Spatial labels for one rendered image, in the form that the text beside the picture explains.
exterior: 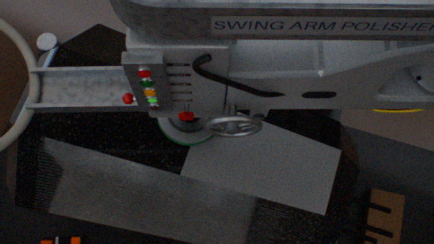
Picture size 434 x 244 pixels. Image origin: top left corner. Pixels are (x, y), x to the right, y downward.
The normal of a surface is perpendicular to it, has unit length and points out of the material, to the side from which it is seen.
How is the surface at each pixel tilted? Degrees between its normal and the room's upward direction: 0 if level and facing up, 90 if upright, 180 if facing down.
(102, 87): 3
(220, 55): 90
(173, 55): 90
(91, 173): 45
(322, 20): 90
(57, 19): 0
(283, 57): 4
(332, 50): 40
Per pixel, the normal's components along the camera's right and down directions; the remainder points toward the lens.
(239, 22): 0.01, 0.95
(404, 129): 0.03, -0.30
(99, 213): -0.17, 0.43
